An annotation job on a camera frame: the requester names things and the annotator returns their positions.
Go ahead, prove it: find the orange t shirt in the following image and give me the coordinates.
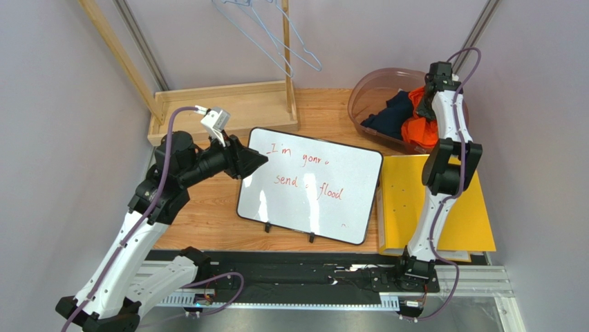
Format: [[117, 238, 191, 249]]
[[401, 86, 438, 149]]

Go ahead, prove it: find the aluminium frame post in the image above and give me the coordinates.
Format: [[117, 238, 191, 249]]
[[447, 0, 502, 88]]

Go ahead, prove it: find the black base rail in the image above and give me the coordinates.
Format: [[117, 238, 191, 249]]
[[150, 251, 514, 317]]

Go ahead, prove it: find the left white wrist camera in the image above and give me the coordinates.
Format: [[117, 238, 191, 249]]
[[195, 105, 231, 147]]

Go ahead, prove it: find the navy blue t shirt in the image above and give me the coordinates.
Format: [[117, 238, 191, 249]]
[[360, 91, 414, 140]]

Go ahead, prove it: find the light blue wire hanger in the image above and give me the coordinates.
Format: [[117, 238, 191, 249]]
[[264, 1, 323, 78]]

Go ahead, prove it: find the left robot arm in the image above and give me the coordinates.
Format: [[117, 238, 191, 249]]
[[55, 131, 268, 331]]

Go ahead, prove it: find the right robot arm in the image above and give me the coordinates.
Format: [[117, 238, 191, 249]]
[[395, 62, 483, 291]]

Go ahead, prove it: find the wooden clothes rack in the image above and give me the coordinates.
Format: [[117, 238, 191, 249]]
[[80, 1, 300, 146]]

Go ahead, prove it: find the transparent plastic basin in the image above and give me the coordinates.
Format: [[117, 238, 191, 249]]
[[348, 68, 467, 154]]

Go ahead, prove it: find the white dry erase board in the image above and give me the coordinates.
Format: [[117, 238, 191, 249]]
[[236, 127, 384, 245]]

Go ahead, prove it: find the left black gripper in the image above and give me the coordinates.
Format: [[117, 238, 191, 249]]
[[179, 129, 269, 189]]

